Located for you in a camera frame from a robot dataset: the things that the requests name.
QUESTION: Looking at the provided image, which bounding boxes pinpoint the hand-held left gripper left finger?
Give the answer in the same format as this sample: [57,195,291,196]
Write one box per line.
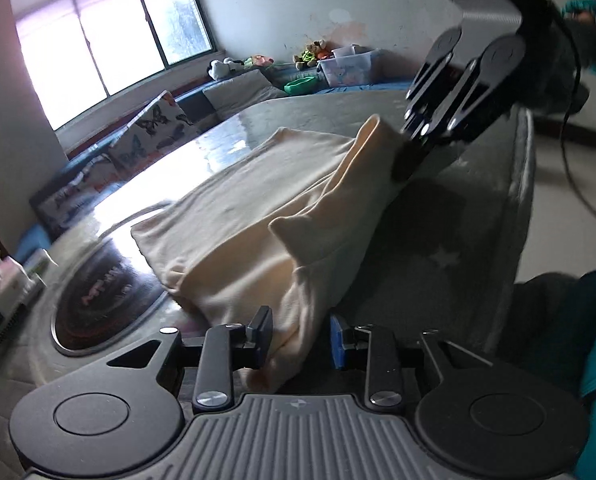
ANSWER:
[106,305,275,413]

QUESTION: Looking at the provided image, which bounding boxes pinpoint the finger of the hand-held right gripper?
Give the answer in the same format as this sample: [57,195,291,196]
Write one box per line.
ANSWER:
[403,56,454,137]
[390,66,516,184]

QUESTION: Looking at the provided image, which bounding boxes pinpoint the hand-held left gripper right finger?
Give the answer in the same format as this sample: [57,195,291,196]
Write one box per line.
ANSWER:
[329,315,495,407]

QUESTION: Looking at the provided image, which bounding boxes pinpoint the cream cloth garment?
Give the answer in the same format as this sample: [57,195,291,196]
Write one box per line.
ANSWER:
[130,114,409,396]

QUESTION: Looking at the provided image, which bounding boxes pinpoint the person's right hand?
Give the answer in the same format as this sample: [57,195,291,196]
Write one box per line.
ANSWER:
[560,0,596,82]

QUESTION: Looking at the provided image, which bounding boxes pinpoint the clear plastic storage box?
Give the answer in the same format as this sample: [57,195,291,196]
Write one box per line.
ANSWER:
[317,45,385,89]

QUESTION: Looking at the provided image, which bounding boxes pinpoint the brown plush toys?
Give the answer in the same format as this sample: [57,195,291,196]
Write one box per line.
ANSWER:
[292,39,335,70]

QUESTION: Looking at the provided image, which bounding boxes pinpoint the green plastic container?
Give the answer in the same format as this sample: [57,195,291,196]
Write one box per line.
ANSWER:
[284,76,319,95]

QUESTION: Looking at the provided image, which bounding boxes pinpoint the round black printed disc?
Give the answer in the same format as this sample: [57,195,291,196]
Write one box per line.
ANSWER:
[50,230,175,357]

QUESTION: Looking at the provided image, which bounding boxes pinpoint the grey cushion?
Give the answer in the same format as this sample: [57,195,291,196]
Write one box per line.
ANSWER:
[203,69,289,122]

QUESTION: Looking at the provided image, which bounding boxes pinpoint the white plush toy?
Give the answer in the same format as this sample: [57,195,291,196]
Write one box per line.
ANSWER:
[208,58,245,81]

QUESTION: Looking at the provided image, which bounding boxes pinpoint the person's dark pants leg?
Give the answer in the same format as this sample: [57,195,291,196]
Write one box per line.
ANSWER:
[483,272,596,398]

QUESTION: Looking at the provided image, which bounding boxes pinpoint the butterfly print cushion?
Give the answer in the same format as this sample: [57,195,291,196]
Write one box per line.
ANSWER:
[108,91,201,171]
[30,154,129,241]

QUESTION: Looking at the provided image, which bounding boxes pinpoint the white and green boxes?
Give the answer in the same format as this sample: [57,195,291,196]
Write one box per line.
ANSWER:
[0,247,59,356]

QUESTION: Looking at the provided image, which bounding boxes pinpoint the large window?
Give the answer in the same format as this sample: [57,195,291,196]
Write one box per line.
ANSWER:
[8,0,215,132]

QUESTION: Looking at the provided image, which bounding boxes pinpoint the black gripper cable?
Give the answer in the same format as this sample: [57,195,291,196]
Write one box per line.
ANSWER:
[558,7,596,228]

